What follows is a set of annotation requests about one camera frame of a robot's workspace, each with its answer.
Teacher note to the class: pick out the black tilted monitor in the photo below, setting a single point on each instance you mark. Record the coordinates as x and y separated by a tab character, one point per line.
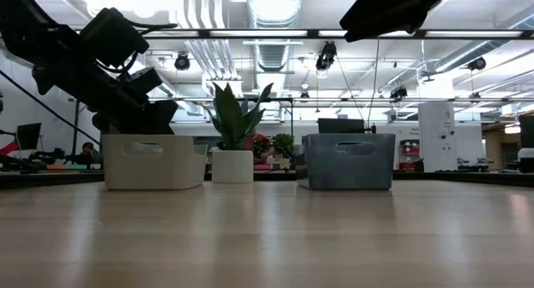
29	135

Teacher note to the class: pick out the green background plant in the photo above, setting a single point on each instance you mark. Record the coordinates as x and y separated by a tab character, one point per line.
283	142

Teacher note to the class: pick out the silver ceiling duct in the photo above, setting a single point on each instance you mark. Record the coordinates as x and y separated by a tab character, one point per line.
273	8

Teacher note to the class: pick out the grey plastic bin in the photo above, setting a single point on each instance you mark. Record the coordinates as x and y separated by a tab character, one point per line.
346	171

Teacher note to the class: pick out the black background monitor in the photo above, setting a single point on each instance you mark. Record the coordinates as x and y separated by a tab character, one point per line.
342	126

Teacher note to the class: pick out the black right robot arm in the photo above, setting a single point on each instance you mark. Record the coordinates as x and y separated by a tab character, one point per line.
388	12

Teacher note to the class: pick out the white building pillar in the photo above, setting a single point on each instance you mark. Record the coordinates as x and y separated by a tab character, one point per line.
438	146

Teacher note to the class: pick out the white plastic bin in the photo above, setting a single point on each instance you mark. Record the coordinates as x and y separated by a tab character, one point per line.
167	171

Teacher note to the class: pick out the black aluminium rig frame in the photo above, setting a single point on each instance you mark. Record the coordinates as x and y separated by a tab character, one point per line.
459	178

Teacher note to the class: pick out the snake plant in white pot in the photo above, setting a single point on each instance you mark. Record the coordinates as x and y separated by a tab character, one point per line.
232	167

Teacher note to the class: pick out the dark canister white lid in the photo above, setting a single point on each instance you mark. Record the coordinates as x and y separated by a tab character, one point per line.
526	160

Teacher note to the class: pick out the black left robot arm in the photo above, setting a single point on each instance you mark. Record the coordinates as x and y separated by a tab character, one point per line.
62	58

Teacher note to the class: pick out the shelf with red bins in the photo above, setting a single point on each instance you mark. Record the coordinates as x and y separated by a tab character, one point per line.
408	154

